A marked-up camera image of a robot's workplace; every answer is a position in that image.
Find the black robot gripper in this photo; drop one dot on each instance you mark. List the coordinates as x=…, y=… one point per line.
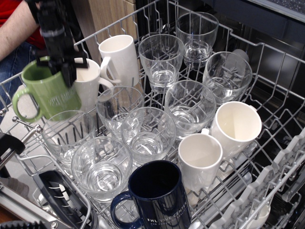
x=59, y=41

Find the green ceramic mug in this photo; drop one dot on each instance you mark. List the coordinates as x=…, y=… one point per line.
x=48, y=90

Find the person forearm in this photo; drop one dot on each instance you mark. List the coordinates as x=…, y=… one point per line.
x=17, y=29

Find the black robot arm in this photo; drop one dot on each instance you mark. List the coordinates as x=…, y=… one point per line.
x=46, y=7

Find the white mug back left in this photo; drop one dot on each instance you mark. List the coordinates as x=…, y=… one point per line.
x=87, y=84

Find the tall white mug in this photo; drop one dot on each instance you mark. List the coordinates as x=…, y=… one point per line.
x=119, y=60

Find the navy blue printed mug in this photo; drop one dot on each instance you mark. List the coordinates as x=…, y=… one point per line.
x=158, y=193

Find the small white mug front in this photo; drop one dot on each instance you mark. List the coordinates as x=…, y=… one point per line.
x=199, y=157

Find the large white mug right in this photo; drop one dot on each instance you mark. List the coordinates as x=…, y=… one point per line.
x=235, y=125

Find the clear glass centre left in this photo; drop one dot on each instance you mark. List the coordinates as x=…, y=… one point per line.
x=114, y=104

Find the clear glass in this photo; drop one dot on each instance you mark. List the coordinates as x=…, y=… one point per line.
x=101, y=167
x=198, y=31
x=114, y=104
x=191, y=105
x=149, y=133
x=65, y=132
x=227, y=75
x=161, y=56

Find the clear glass back middle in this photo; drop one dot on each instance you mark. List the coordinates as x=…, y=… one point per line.
x=161, y=56

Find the clear glass centre front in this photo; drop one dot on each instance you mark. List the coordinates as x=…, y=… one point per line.
x=149, y=133

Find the clear glass front left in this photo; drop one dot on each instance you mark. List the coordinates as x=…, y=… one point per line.
x=101, y=167

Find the clear glass centre right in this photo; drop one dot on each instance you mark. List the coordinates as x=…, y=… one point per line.
x=191, y=105

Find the clear glass back right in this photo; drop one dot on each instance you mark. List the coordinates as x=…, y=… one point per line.
x=198, y=31

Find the clear glass far right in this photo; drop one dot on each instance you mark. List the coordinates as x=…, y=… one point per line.
x=227, y=75

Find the grey plastic tine holder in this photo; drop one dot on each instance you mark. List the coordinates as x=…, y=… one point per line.
x=260, y=192

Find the metal clamp with black handle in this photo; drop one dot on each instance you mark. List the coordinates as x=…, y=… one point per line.
x=11, y=146

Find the grey wire dishwasher rack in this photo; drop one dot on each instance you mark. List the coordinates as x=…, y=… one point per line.
x=282, y=112

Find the black rack handle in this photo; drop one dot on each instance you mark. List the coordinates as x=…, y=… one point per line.
x=64, y=200

